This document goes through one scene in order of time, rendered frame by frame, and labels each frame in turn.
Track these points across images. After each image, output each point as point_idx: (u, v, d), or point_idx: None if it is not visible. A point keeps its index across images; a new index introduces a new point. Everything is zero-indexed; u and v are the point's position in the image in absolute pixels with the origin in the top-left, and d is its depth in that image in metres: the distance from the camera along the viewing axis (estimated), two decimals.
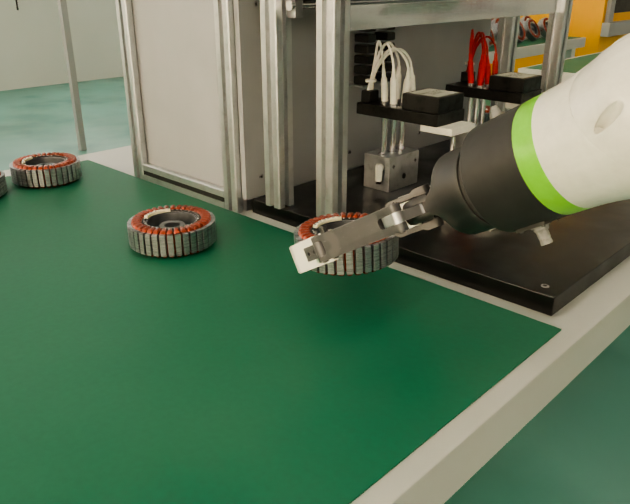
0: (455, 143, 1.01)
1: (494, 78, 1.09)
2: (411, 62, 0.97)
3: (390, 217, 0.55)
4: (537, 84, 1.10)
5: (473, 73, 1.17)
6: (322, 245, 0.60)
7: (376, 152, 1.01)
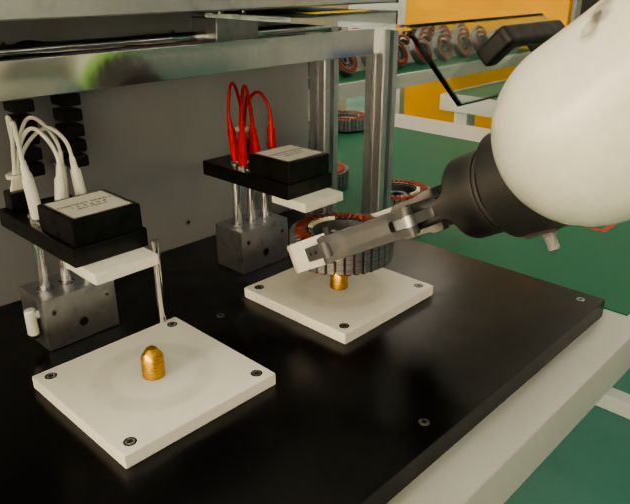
0: (160, 271, 0.64)
1: (254, 158, 0.72)
2: (71, 148, 0.60)
3: (402, 220, 0.56)
4: (321, 166, 0.73)
5: (247, 143, 0.80)
6: (328, 246, 0.60)
7: (38, 284, 0.64)
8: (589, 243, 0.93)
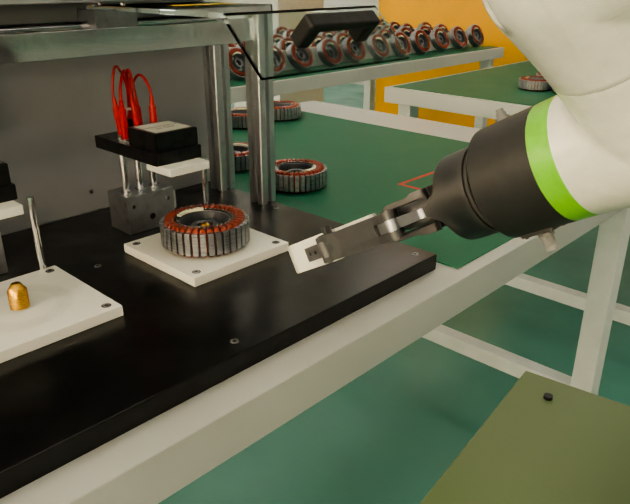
0: (36, 224, 0.75)
1: (131, 131, 0.83)
2: None
3: (384, 225, 0.54)
4: (189, 138, 0.84)
5: None
6: (327, 246, 0.60)
7: None
8: None
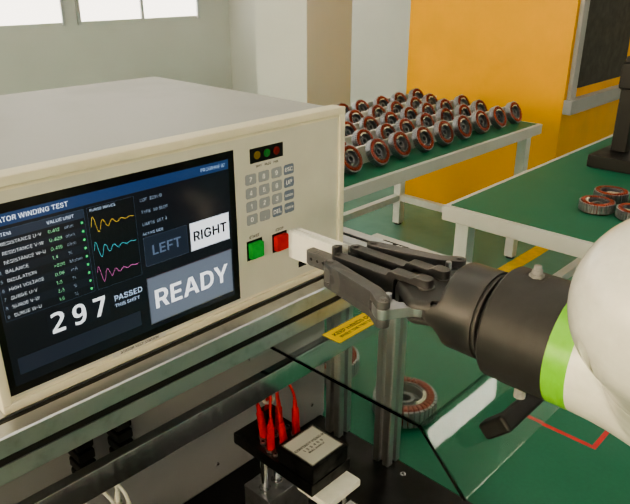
0: None
1: (281, 451, 0.82)
2: (128, 496, 0.69)
3: (375, 310, 0.54)
4: (341, 458, 0.82)
5: (273, 411, 0.90)
6: (333, 274, 0.60)
7: None
8: (580, 469, 1.03)
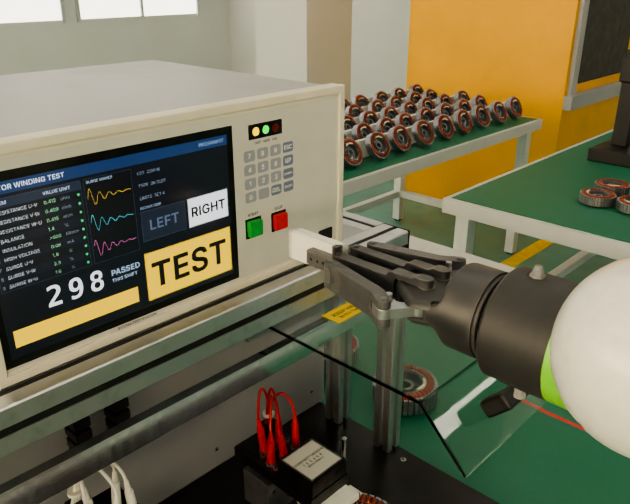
0: None
1: (281, 466, 0.83)
2: (126, 476, 0.69)
3: (375, 309, 0.54)
4: (340, 472, 0.83)
5: (273, 425, 0.91)
6: (333, 273, 0.60)
7: None
8: (581, 455, 1.02)
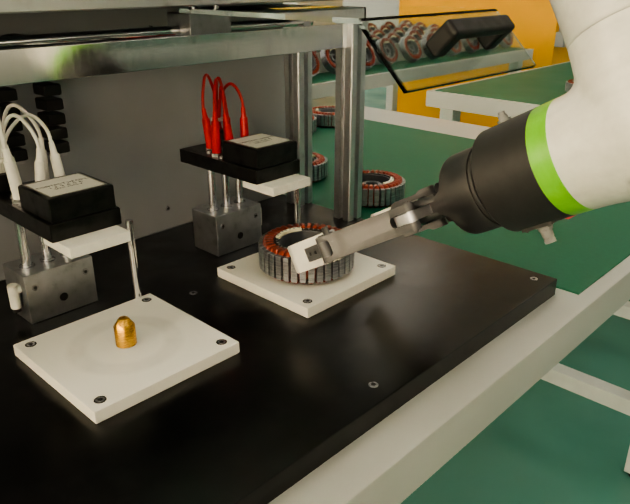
0: (134, 250, 0.68)
1: (226, 145, 0.77)
2: (50, 134, 0.64)
3: (405, 216, 0.56)
4: (289, 153, 0.77)
5: (222, 132, 0.85)
6: (327, 245, 0.60)
7: (21, 262, 0.69)
8: (551, 230, 0.98)
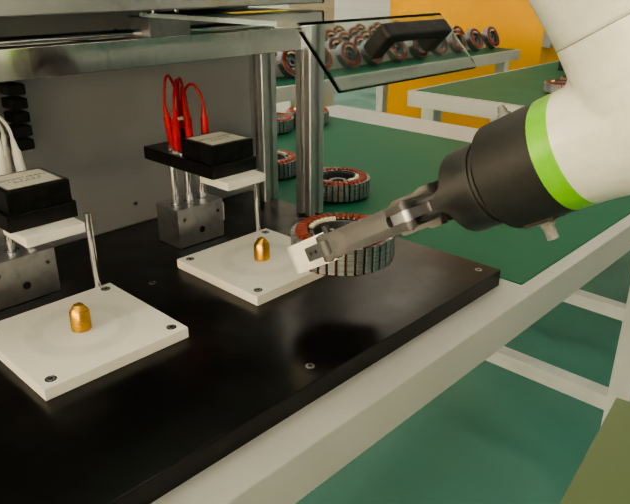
0: (93, 241, 0.72)
1: (185, 142, 0.81)
2: (12, 131, 0.68)
3: (400, 215, 0.56)
4: (245, 150, 0.81)
5: (185, 130, 0.89)
6: (327, 244, 0.60)
7: None
8: (506, 224, 1.02)
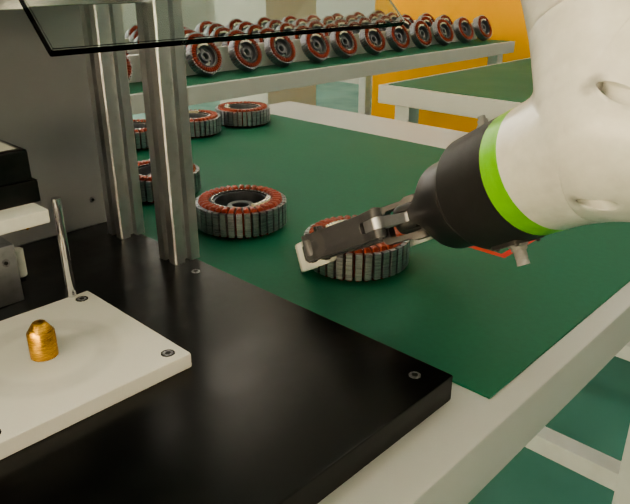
0: None
1: None
2: None
3: (369, 222, 0.54)
4: (12, 170, 0.47)
5: None
6: (311, 245, 0.60)
7: None
8: (476, 276, 0.68)
